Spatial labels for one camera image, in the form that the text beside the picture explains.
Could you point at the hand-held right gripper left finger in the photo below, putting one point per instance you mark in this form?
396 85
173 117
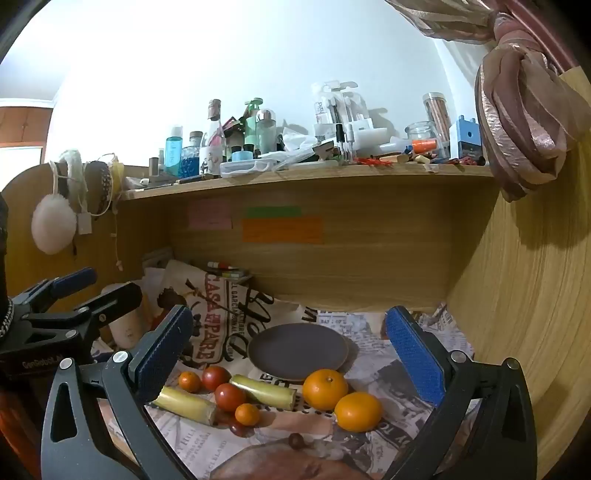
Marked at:
171 355

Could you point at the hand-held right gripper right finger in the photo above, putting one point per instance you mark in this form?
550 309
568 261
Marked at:
413 355

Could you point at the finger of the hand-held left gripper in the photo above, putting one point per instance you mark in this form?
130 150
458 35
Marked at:
74 280
115 300

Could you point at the small orange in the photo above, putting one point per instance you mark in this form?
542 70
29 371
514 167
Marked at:
247 414
190 381

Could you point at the red tomato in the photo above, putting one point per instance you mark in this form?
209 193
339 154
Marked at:
216 377
229 397

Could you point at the yellow-green sugarcane piece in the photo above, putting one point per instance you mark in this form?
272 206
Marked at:
184 405

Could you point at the large orange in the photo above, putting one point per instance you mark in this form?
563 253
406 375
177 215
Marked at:
358 410
324 389

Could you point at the green cucumber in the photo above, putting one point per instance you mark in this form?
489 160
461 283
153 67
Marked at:
263 390

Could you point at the dark red grape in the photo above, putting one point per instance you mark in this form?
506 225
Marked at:
295 441
238 429

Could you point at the dark grey round plate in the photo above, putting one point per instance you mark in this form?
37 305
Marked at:
298 350

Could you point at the cream plastic cup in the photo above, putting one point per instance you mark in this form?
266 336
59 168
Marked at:
124 327

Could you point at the white fluffy puff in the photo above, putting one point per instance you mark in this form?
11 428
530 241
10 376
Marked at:
53 224

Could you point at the newspaper print cloth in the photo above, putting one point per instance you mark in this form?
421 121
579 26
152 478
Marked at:
212 300

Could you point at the brown woven pouch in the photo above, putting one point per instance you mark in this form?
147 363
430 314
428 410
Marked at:
99 184

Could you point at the red and white tube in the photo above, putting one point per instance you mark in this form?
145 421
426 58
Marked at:
221 266

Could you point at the white fluffy headband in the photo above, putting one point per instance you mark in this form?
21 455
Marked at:
69 170

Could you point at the pink sticky note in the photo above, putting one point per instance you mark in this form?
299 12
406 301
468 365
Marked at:
210 214

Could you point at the small brown cylinder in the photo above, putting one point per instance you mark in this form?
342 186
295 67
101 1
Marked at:
153 166

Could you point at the jar of blue beads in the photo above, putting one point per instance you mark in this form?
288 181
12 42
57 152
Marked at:
189 159

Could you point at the blue liquid bottle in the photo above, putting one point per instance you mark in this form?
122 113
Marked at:
173 150

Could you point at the orange sticky note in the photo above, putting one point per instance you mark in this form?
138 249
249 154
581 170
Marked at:
282 229

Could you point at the green sticky note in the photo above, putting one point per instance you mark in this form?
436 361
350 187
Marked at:
272 212

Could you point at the clear plastic box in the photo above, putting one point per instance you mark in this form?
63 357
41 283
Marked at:
244 167

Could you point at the small blue round jar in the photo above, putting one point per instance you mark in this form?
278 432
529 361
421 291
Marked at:
242 154

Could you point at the pink printed bottle brown cap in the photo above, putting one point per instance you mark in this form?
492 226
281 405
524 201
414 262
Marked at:
214 134

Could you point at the orange capped tube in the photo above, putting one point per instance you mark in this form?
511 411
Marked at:
424 146

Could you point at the clear glass jar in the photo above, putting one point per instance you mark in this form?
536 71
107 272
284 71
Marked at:
422 134

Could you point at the pale green clear bottle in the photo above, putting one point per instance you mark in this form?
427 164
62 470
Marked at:
265 131

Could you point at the green pump bottle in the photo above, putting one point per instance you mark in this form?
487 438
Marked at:
251 120

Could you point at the white crumpled tissue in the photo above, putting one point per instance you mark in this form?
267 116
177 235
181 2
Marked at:
295 141

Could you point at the clear tube of pencils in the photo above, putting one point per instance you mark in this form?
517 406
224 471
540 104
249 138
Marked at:
436 115

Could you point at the white brush organiser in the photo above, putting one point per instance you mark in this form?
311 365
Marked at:
339 110

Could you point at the brown knotted curtain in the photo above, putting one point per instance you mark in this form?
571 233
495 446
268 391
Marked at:
517 120

